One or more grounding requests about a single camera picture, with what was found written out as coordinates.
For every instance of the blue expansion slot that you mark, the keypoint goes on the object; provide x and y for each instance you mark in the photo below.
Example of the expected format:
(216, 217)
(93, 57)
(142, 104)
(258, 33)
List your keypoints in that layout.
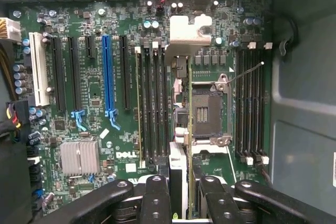
(109, 77)

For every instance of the white power connector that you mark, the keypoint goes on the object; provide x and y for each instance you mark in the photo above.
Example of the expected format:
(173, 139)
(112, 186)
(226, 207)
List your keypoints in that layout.
(11, 30)

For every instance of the black RAM slot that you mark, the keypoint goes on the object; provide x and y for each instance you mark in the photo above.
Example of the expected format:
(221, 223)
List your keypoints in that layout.
(239, 103)
(148, 103)
(156, 103)
(164, 108)
(254, 103)
(246, 103)
(142, 164)

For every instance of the thin socket locking lever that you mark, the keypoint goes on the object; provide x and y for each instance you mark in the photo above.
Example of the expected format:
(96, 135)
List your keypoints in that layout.
(246, 72)

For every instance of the white expansion slot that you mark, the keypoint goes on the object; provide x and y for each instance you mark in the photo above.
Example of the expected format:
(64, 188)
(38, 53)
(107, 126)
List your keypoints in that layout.
(39, 72)

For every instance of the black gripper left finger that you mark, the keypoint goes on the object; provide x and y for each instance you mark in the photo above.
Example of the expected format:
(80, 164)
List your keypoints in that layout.
(155, 203)

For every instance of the short black expansion slot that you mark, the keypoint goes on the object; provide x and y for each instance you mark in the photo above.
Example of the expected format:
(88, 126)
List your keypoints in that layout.
(90, 47)

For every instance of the silver chipset heat sink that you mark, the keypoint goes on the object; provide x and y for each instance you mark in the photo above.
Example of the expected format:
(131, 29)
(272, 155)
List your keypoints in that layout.
(78, 158)

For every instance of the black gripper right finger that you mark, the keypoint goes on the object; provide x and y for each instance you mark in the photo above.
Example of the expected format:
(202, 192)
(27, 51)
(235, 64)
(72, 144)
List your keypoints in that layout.
(220, 205)

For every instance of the metal socket cover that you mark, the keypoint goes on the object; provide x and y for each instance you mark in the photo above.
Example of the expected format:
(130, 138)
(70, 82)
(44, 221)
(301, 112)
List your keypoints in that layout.
(210, 149)

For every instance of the open black PC case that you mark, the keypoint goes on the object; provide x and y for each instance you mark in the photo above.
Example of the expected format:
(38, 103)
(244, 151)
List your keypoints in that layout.
(302, 103)

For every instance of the long black expansion slot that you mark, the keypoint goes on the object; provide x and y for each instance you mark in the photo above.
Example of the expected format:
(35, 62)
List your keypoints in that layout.
(74, 77)
(124, 77)
(59, 77)

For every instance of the CPU socket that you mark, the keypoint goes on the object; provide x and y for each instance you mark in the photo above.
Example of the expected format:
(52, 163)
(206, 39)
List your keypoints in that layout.
(207, 111)

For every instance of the green motherboard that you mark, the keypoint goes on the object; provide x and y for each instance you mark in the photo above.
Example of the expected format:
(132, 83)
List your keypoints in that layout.
(92, 82)

